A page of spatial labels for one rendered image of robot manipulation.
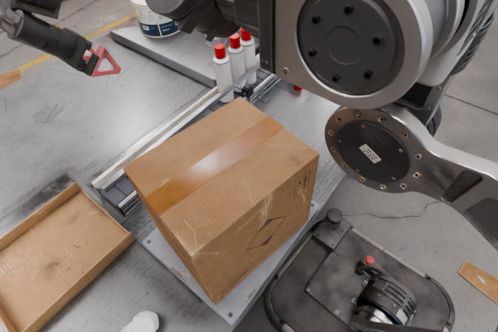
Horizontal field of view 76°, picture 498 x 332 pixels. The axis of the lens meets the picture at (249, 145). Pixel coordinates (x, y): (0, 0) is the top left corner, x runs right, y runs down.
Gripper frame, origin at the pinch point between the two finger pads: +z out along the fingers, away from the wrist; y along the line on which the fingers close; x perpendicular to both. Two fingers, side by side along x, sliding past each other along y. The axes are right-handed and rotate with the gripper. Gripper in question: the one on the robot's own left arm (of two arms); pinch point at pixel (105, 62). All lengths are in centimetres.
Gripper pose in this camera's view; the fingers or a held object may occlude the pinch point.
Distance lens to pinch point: 85.2
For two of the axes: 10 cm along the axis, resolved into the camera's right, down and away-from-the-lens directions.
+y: -7.6, -4.4, 4.7
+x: -4.5, 8.9, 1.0
